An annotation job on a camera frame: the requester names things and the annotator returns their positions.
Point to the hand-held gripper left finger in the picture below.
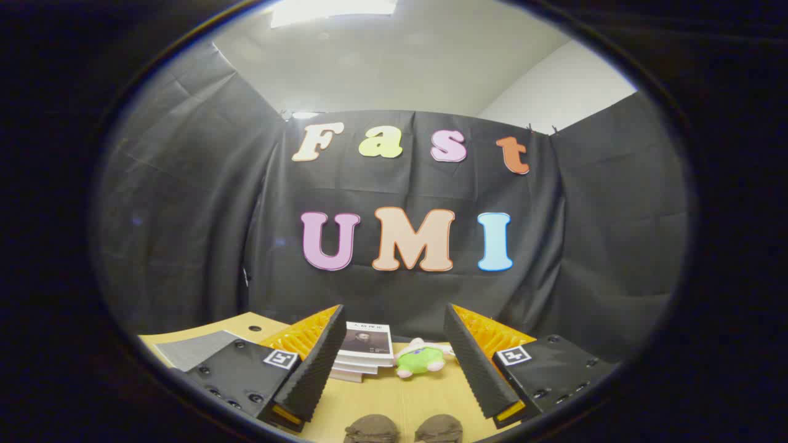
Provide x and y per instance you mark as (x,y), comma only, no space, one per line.
(320,369)

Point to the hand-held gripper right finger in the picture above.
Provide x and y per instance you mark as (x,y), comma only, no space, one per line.
(474,369)

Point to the brown fleece shoe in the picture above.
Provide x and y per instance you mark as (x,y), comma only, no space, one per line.
(439,429)
(372,429)

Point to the grey fabric storage box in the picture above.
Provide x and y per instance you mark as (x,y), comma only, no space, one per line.
(191,351)

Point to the white portrait cover book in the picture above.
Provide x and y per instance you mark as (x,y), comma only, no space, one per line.
(367,341)

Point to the green plush toy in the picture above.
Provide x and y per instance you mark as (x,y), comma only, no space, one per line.
(415,362)

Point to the black backdrop cloth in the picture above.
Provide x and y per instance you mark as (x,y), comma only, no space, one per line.
(406,295)

